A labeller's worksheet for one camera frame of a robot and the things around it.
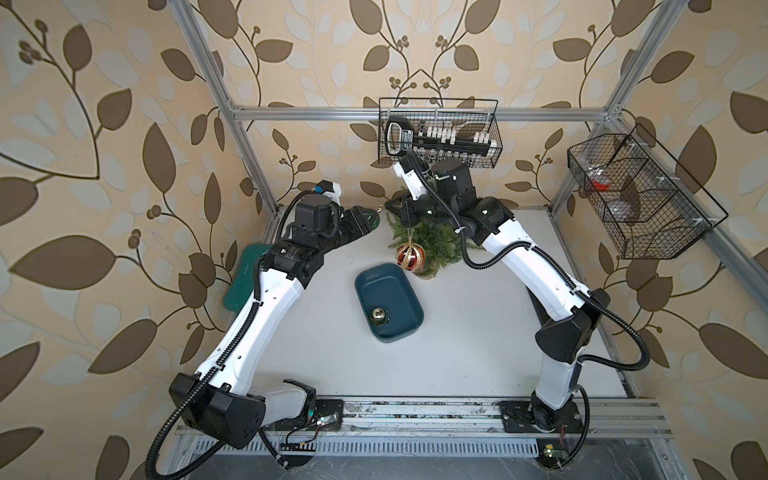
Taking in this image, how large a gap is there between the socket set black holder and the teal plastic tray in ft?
1.29

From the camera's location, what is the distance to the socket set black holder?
0.84 meters

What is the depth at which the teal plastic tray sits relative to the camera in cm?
90
